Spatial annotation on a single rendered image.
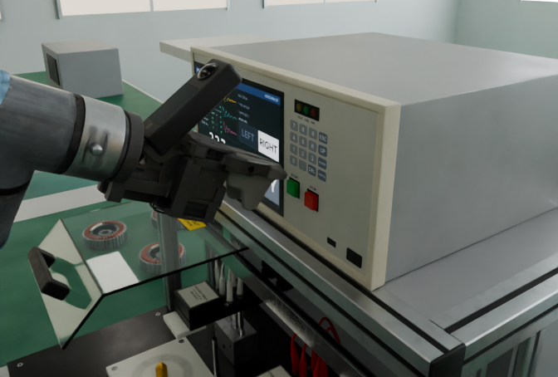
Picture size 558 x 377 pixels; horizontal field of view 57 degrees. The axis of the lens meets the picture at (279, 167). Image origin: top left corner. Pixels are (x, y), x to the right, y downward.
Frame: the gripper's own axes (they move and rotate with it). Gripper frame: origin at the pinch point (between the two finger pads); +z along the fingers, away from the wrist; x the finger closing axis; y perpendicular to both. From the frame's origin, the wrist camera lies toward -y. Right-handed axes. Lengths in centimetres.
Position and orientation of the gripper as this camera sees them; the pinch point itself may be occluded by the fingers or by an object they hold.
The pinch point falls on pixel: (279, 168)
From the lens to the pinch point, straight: 61.3
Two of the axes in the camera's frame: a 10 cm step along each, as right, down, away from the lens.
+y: -3.5, 9.3, 1.2
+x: 5.5, 3.1, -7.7
